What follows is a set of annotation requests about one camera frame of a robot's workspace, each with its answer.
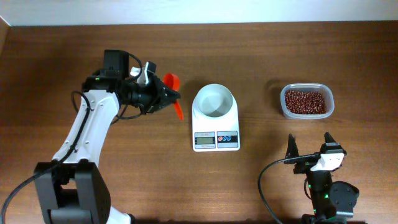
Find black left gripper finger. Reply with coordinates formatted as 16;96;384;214
156;77;181;100
146;99;176;114

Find orange plastic scoop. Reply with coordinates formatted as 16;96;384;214
162;73;185;121

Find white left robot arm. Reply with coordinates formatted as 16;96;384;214
34;62;183;223

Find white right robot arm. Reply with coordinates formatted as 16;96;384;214
285;132;359;224

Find white round bowl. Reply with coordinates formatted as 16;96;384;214
193;84;233;118

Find white digital kitchen scale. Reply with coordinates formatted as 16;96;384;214
192;97;241;152

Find clear plastic container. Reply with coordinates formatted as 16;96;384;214
280;83;335;119

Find red beans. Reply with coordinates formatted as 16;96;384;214
285;90;326;114

